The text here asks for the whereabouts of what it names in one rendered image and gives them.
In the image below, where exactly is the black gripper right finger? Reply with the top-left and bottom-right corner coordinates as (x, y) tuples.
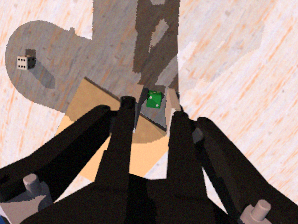
(164, 88), (298, 224)

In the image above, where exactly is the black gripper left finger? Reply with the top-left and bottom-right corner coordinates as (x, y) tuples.
(0, 84), (144, 224)

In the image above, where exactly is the green die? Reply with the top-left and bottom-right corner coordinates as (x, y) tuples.
(146, 90), (162, 109)

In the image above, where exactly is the peach square mat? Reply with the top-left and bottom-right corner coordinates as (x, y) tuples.
(55, 78), (169, 182)

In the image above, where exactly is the small white die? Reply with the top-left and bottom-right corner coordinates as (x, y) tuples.
(17, 55), (34, 70)

